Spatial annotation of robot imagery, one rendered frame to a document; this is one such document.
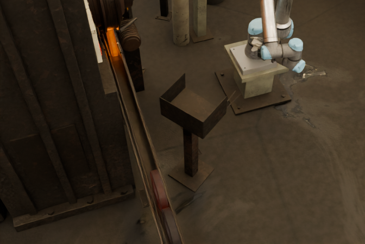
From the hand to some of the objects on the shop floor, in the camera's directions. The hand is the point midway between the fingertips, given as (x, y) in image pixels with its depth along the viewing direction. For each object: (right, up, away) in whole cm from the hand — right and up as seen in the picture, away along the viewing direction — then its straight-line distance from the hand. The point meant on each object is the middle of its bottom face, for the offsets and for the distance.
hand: (252, 39), depth 284 cm
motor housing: (-75, -23, +54) cm, 95 cm away
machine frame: (-118, -62, +24) cm, 136 cm away
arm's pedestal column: (+6, -26, +50) cm, 56 cm away
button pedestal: (-28, +17, +86) cm, 92 cm away
